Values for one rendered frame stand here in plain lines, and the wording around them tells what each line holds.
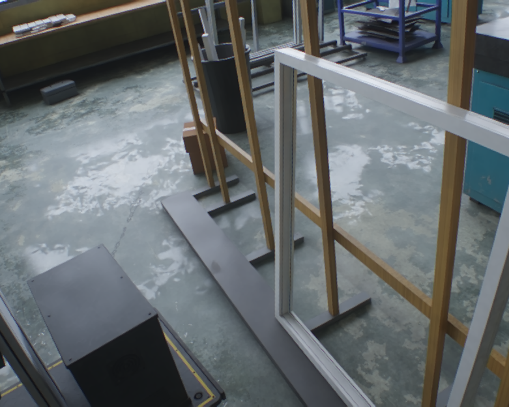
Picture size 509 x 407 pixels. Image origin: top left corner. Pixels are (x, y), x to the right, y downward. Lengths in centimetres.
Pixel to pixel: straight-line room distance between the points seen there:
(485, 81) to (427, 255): 111
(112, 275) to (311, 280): 137
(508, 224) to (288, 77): 109
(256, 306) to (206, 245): 70
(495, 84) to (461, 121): 184
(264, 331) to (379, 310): 65
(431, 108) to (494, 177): 201
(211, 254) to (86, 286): 137
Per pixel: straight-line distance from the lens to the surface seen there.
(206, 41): 445
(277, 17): 924
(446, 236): 159
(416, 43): 651
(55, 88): 721
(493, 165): 327
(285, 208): 221
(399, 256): 307
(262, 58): 646
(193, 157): 415
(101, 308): 182
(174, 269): 321
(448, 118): 130
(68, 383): 238
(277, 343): 254
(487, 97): 314
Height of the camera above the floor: 200
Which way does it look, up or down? 32 degrees down
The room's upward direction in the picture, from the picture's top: 10 degrees counter-clockwise
